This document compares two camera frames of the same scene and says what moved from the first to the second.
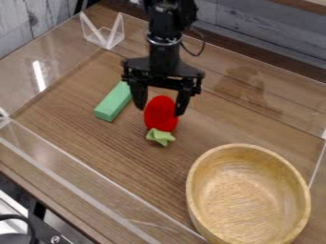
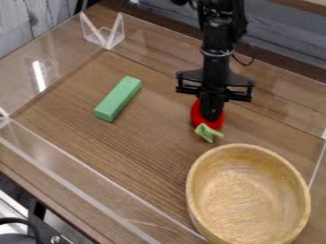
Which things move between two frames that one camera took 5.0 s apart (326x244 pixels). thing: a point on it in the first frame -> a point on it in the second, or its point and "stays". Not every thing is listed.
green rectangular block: [114, 103] stays
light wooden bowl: [249, 194] stays
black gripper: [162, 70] -> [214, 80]
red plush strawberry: [160, 119] -> [205, 128]
